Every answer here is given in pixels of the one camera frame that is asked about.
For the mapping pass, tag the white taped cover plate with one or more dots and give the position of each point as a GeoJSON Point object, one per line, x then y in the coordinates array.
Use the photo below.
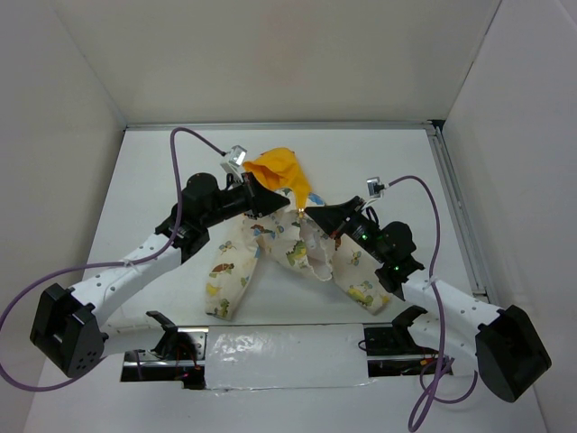
{"type": "Point", "coordinates": [285, 357]}

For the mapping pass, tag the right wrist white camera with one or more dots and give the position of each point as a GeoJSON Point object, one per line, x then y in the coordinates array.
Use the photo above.
{"type": "Point", "coordinates": [375, 187]}

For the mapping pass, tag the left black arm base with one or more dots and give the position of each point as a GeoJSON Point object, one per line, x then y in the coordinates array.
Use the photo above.
{"type": "Point", "coordinates": [178, 356]}

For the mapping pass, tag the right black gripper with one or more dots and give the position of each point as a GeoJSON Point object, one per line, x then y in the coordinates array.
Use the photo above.
{"type": "Point", "coordinates": [334, 217]}

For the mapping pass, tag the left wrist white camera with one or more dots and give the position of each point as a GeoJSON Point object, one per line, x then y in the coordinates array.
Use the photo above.
{"type": "Point", "coordinates": [233, 160]}

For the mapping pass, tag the yellow dinosaur print jacket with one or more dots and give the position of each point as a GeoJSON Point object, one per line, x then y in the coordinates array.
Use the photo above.
{"type": "Point", "coordinates": [291, 239]}

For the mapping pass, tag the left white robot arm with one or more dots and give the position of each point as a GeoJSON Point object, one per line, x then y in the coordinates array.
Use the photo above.
{"type": "Point", "coordinates": [68, 326]}

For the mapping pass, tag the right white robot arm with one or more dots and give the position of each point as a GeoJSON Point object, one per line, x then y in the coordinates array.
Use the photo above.
{"type": "Point", "coordinates": [501, 345]}

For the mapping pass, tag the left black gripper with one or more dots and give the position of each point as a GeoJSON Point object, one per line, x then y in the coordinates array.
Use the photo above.
{"type": "Point", "coordinates": [260, 199]}

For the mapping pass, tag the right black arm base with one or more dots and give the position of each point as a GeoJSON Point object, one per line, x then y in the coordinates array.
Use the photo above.
{"type": "Point", "coordinates": [390, 349]}

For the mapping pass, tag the wrist white camera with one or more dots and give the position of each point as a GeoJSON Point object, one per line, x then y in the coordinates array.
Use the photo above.
{"type": "Point", "coordinates": [233, 160]}
{"type": "Point", "coordinates": [375, 187]}

